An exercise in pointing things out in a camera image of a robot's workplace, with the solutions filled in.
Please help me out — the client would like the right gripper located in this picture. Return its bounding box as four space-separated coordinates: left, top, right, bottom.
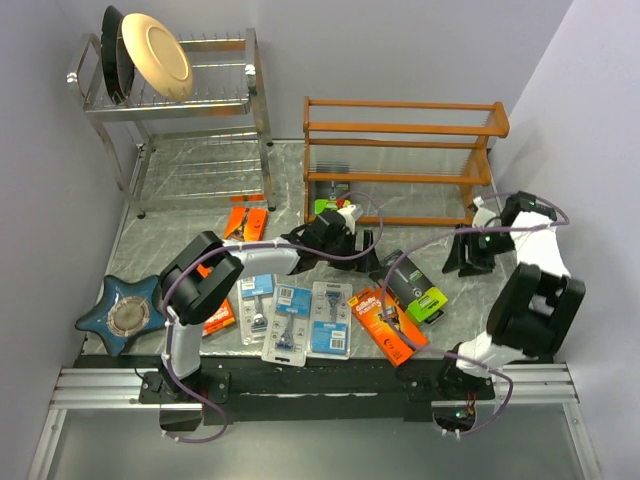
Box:
441 223 516 279

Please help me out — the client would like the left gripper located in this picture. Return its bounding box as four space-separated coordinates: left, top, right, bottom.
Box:
319 229 381 273

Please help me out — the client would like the green black razor box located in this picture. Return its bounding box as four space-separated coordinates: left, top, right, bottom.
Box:
313 181 350 215
386 257 448 326

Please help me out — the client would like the orange Fusion5 razor box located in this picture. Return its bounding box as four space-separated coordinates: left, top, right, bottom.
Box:
348 287 428 367

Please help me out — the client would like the blue razor blister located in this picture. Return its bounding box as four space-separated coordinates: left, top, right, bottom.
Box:
238 274 275 345
306 282 353 361
261 285 312 367

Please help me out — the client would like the wooden two-tier shelf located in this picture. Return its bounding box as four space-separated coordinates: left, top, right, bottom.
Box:
302 97 510 226

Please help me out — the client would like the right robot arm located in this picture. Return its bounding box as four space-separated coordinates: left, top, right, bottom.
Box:
437 191 586 398

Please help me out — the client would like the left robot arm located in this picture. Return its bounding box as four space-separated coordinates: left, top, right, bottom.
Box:
159 205 381 402

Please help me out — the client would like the orange razor box back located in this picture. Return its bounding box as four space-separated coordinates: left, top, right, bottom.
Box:
223 207 268 241

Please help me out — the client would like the orange razor box left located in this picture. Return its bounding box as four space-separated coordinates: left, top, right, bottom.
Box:
197 264 236 337

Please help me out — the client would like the steel dish rack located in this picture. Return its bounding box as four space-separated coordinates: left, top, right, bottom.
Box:
66 28 277 219

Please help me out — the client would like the blue star-shaped dish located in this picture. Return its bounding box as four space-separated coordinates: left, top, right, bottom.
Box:
74 275 165 357

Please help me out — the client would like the cream plate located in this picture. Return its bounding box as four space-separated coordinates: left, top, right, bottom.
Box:
121 13 194 103

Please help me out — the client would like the black plate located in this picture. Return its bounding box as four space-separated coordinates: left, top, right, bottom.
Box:
100 5 136 105

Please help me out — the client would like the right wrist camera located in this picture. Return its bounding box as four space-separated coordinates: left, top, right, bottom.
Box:
472 196 501 228

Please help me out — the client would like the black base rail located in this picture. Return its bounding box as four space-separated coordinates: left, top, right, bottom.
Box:
49 352 581 436

